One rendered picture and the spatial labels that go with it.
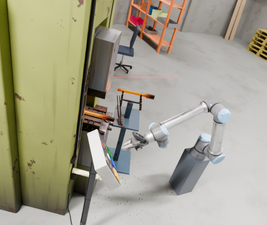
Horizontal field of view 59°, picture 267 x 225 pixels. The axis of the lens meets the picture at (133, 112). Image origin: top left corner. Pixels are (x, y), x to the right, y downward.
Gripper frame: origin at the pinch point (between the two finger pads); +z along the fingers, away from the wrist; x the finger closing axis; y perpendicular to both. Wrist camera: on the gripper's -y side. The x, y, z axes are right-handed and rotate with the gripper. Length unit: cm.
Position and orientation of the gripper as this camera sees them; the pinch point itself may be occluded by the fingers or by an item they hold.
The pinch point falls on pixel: (122, 147)
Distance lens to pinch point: 182.0
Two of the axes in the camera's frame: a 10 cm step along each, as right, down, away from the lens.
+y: 2.7, 6.9, 6.7
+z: -9.2, 3.9, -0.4
